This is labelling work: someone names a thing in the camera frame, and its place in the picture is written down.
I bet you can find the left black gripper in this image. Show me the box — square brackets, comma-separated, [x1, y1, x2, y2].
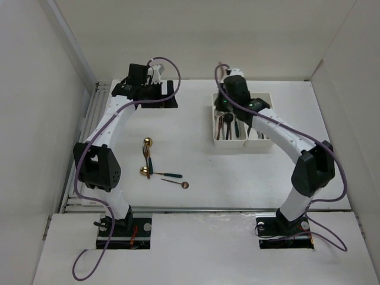
[141, 81, 177, 109]

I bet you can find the black round spoon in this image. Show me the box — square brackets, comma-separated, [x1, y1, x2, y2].
[223, 113, 234, 140]

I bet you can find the silver round spoon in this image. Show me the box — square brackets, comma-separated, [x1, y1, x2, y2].
[214, 110, 224, 118]

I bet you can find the brown wooden spoon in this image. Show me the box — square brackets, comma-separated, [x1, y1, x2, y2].
[216, 115, 223, 140]

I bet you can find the gold spoon green handle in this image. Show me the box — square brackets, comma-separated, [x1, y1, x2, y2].
[140, 167, 183, 178]
[234, 118, 240, 138]

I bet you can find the rose gold fork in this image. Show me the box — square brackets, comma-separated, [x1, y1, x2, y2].
[142, 144, 150, 179]

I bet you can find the small copper teaspoon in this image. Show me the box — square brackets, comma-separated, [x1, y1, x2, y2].
[162, 178, 189, 189]

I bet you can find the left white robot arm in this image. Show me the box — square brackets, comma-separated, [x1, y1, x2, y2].
[73, 61, 178, 236]

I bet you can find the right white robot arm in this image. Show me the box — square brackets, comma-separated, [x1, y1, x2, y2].
[214, 68, 335, 234]

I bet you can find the left white plastic bin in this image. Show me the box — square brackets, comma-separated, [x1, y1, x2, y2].
[211, 93, 247, 148]

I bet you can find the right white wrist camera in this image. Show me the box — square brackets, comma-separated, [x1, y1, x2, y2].
[226, 68, 245, 78]

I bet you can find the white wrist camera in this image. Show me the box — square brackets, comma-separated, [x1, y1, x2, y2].
[146, 64, 164, 85]
[226, 68, 245, 78]

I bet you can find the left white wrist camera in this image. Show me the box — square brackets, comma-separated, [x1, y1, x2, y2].
[146, 64, 164, 85]

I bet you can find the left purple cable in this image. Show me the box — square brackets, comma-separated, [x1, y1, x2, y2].
[72, 56, 182, 281]

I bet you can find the purple cable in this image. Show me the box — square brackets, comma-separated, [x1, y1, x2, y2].
[72, 56, 182, 281]
[214, 62, 349, 253]

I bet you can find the aluminium rail front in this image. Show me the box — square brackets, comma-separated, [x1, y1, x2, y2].
[131, 206, 277, 213]

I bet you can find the aluminium rail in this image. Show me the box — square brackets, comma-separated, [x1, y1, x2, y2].
[131, 206, 277, 213]
[57, 81, 112, 214]

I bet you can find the aluminium rail left side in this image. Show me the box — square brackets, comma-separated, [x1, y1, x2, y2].
[57, 81, 112, 214]

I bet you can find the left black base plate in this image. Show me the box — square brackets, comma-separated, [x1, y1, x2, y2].
[94, 216, 152, 250]

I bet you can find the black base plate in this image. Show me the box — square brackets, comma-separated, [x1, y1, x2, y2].
[255, 213, 314, 249]
[94, 216, 152, 250]

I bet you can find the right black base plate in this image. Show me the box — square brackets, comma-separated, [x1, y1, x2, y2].
[255, 213, 314, 249]

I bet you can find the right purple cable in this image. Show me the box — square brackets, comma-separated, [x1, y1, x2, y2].
[214, 62, 349, 253]

